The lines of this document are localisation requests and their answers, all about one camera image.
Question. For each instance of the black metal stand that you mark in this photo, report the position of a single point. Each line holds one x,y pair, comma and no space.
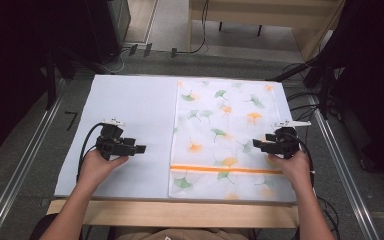
50,83

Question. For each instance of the metal floor rail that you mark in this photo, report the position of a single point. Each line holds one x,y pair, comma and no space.
343,166
23,160

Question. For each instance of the light wooden bench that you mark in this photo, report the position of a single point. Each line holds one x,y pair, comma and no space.
266,13

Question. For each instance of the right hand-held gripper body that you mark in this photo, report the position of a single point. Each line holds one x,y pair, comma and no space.
285,143

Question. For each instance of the wooden table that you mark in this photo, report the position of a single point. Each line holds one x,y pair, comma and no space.
180,215

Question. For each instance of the person's left hand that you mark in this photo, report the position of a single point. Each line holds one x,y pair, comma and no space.
95,168

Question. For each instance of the white table board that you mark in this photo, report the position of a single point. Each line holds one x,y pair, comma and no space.
130,100

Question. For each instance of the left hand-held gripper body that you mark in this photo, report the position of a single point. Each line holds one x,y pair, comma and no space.
108,146

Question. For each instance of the leaf print mesh laundry bag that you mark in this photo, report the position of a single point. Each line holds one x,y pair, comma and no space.
226,133

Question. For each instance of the black curtain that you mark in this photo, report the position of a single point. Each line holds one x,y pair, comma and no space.
373,66
10,66

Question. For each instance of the black cabinet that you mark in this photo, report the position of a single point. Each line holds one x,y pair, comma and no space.
108,30

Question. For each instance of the person's right hand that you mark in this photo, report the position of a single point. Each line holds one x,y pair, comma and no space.
291,170

